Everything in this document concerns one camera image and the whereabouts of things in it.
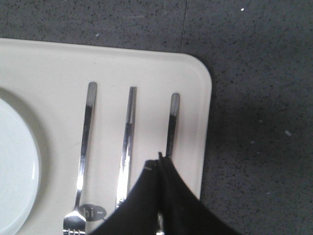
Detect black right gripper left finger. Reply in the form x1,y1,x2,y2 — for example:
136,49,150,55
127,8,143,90
91,153,162,235

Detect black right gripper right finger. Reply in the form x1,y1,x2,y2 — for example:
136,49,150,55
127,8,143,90
160,157,238,235

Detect silver fork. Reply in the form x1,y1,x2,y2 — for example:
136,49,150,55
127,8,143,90
63,82,97,235

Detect silver spoon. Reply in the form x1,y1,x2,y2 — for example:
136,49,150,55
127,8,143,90
166,93,180,158

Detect white round plate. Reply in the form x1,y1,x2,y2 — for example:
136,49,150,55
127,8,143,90
0,100,40,235

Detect cream rabbit serving tray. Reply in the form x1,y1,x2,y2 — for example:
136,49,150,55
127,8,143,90
0,39,212,235

